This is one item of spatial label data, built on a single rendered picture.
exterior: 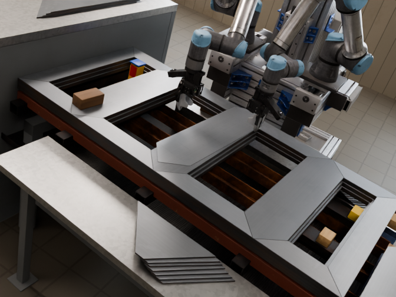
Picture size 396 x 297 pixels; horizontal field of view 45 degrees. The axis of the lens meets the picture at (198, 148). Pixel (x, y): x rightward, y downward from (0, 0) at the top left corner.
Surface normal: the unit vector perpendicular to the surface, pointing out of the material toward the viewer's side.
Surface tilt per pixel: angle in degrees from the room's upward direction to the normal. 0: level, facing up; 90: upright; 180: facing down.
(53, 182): 0
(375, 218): 0
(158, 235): 0
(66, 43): 90
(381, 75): 90
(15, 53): 90
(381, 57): 90
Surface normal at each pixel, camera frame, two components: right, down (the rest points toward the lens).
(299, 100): -0.48, 0.39
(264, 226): 0.25, -0.80
